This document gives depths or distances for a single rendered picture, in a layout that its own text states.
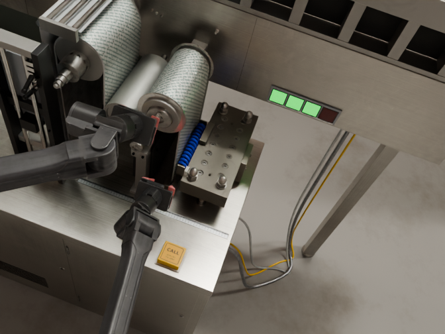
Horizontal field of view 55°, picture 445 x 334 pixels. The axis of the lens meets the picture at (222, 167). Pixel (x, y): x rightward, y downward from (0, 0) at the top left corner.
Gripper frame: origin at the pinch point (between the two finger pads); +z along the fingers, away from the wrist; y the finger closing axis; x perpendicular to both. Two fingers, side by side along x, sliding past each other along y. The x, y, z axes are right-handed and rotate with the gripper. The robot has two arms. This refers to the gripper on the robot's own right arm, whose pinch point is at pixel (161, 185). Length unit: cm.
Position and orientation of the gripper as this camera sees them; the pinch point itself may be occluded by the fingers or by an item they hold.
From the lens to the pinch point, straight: 131.0
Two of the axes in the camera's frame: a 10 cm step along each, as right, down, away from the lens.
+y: 9.4, 3.4, -0.5
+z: 1.6, -3.2, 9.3
